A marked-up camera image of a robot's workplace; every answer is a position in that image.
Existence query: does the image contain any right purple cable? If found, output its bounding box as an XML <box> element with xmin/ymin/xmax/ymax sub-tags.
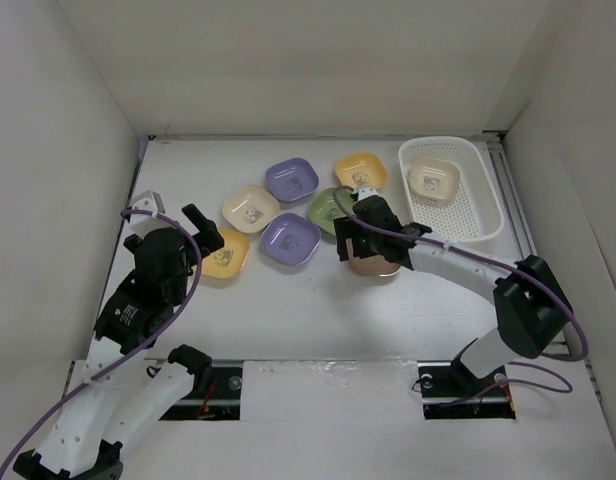
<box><xmin>332</xmin><ymin>186</ymin><xmax>590</xmax><ymax>407</ymax></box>

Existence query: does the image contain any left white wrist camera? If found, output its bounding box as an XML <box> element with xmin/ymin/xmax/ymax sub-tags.
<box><xmin>127</xmin><ymin>190</ymin><xmax>168</xmax><ymax>238</ymax></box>

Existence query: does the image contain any white perforated plastic bin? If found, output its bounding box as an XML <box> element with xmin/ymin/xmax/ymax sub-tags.
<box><xmin>398</xmin><ymin>136</ymin><xmax>505</xmax><ymax>243</ymax></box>

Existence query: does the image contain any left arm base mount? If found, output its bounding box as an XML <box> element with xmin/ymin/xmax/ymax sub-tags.
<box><xmin>161</xmin><ymin>361</ymin><xmax>243</xmax><ymax>421</ymax></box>

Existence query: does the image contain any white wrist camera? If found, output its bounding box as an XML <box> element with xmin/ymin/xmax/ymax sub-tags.
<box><xmin>127</xmin><ymin>190</ymin><xmax>168</xmax><ymax>238</ymax></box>
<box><xmin>350</xmin><ymin>187</ymin><xmax>378</xmax><ymax>202</ymax></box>

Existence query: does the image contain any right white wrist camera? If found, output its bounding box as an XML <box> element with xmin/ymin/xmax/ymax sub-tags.
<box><xmin>350</xmin><ymin>187</ymin><xmax>378</xmax><ymax>202</ymax></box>

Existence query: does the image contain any yellow panda plate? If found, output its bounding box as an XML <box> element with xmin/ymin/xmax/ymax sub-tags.
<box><xmin>200</xmin><ymin>228</ymin><xmax>250</xmax><ymax>280</ymax></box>
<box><xmin>334</xmin><ymin>152</ymin><xmax>388</xmax><ymax>189</ymax></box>

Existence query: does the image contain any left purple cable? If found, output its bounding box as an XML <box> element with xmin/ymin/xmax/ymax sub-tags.
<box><xmin>0</xmin><ymin>207</ymin><xmax>204</xmax><ymax>480</ymax></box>

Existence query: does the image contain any green panda plate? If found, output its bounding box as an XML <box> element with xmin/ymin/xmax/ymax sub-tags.
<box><xmin>307</xmin><ymin>187</ymin><xmax>346</xmax><ymax>236</ymax></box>

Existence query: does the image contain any brown panda plate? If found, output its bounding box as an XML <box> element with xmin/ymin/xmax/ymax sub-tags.
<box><xmin>346</xmin><ymin>239</ymin><xmax>401</xmax><ymax>277</ymax></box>

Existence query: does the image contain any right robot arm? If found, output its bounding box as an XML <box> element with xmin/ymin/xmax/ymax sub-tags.
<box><xmin>333</xmin><ymin>187</ymin><xmax>582</xmax><ymax>408</ymax></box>

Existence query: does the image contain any purple cable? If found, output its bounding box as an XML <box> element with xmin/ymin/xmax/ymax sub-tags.
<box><xmin>0</xmin><ymin>207</ymin><xmax>204</xmax><ymax>480</ymax></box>
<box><xmin>332</xmin><ymin>186</ymin><xmax>590</xmax><ymax>407</ymax></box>

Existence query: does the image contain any cream panda plate on table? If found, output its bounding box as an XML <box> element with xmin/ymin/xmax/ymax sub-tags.
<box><xmin>221</xmin><ymin>185</ymin><xmax>281</xmax><ymax>234</ymax></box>

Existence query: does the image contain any near purple panda plate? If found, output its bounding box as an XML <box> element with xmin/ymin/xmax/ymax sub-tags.
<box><xmin>260</xmin><ymin>213</ymin><xmax>321</xmax><ymax>266</ymax></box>

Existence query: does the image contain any near yellow panda plate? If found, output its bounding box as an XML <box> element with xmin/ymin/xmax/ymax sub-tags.
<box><xmin>200</xmin><ymin>228</ymin><xmax>250</xmax><ymax>280</ymax></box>

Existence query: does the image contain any cream panda plate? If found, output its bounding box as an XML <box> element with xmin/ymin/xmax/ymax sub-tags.
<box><xmin>221</xmin><ymin>185</ymin><xmax>281</xmax><ymax>234</ymax></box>
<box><xmin>407</xmin><ymin>157</ymin><xmax>461</xmax><ymax>202</ymax></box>

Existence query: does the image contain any far yellow panda plate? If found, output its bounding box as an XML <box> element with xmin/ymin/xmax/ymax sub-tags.
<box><xmin>334</xmin><ymin>152</ymin><xmax>388</xmax><ymax>189</ymax></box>

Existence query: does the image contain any far purple panda plate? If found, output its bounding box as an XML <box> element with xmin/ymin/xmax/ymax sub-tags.
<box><xmin>264</xmin><ymin>157</ymin><xmax>320</xmax><ymax>203</ymax></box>

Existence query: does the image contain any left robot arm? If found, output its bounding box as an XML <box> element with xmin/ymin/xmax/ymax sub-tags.
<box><xmin>3</xmin><ymin>204</ymin><xmax>224</xmax><ymax>479</ymax></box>

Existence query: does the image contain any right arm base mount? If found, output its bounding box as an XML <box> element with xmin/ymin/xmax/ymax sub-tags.
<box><xmin>411</xmin><ymin>361</ymin><xmax>516</xmax><ymax>420</ymax></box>

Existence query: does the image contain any purple panda plate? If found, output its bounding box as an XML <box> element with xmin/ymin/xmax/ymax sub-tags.
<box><xmin>260</xmin><ymin>213</ymin><xmax>321</xmax><ymax>266</ymax></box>
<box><xmin>264</xmin><ymin>157</ymin><xmax>320</xmax><ymax>203</ymax></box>

